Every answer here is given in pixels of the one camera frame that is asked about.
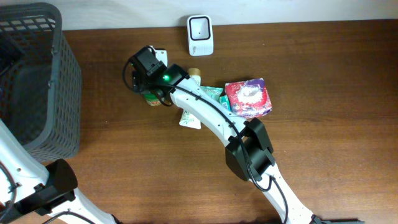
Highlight green jar with green lid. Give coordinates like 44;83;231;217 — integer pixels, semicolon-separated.
144;93;161;106

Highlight white tube with tan cap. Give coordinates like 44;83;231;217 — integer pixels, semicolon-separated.
179;68;201;129

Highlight teal wet wipes pouch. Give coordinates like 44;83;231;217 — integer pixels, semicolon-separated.
200;86;224;101

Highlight red purple tissue pack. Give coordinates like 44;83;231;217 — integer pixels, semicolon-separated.
224;78;272;119

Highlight small teal box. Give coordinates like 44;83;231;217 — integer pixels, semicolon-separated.
219;95;231;111

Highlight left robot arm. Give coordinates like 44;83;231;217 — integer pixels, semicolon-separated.
1;30;116;223

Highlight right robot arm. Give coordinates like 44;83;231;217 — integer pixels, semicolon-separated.
126;46;319;224

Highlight grey plastic mesh basket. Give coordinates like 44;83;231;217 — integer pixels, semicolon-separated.
1;2;83;162

